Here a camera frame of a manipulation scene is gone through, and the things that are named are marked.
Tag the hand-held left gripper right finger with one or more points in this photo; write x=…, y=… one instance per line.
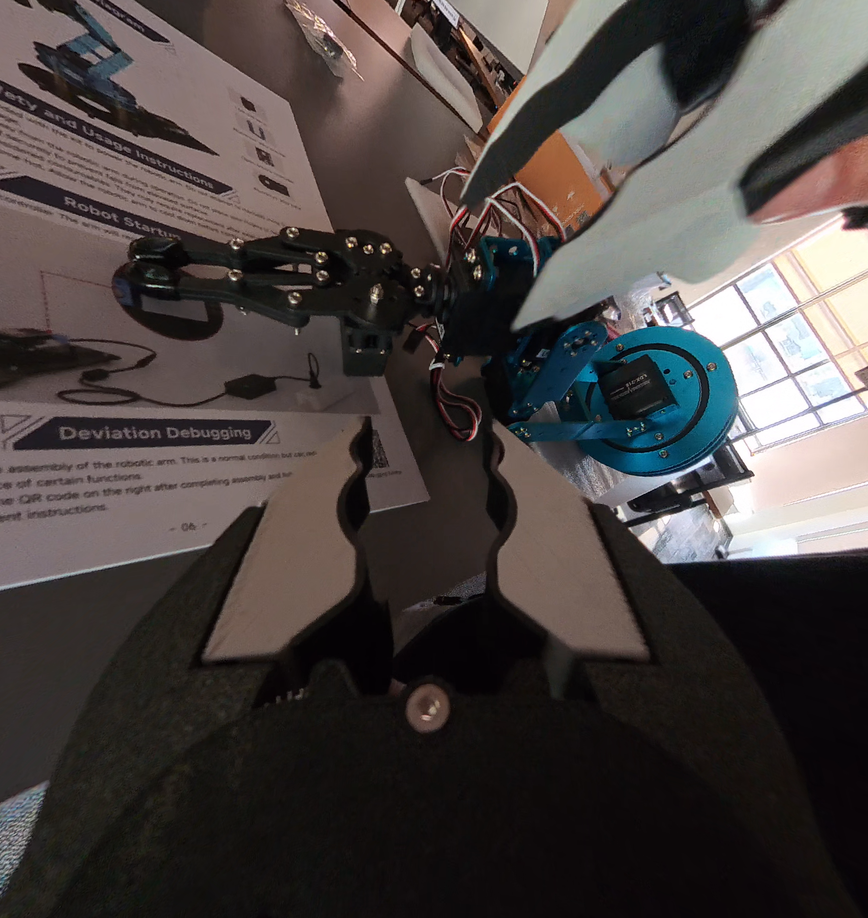
x=570, y=574

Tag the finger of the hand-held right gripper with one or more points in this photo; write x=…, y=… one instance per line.
x=656, y=215
x=549, y=72

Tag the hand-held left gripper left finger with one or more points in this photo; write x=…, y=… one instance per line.
x=283, y=574

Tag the teal blue object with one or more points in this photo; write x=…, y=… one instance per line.
x=706, y=387

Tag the person's right hand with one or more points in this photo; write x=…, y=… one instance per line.
x=835, y=179

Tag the orange cardboard box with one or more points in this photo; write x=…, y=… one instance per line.
x=549, y=179

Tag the multi-pane window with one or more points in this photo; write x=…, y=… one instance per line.
x=799, y=344

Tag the person's black clothed torso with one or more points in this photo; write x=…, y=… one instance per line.
x=799, y=717

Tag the instruction manual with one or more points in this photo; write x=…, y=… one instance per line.
x=276, y=143

